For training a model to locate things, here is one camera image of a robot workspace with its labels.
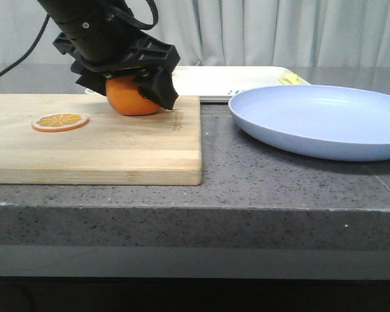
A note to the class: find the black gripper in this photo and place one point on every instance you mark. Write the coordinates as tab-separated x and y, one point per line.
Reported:
101	42

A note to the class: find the whole orange fruit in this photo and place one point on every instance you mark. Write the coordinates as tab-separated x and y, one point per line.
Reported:
123	96

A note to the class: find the light blue plate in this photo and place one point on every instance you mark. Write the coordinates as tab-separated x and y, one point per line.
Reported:
327	122

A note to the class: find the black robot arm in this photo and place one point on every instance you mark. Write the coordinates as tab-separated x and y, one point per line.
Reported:
81	7

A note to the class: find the white rectangular tray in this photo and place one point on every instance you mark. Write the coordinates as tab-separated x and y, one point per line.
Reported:
220	83

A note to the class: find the orange slice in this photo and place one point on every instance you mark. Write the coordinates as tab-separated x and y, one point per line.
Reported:
59	122

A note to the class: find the grey curtain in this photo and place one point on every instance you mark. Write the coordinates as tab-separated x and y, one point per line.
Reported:
235	33

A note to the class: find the wooden cutting board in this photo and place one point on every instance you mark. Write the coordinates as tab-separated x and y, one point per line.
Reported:
111	149

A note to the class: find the pale yellow utensil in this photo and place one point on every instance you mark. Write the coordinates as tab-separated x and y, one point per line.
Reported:
284	81
292	78

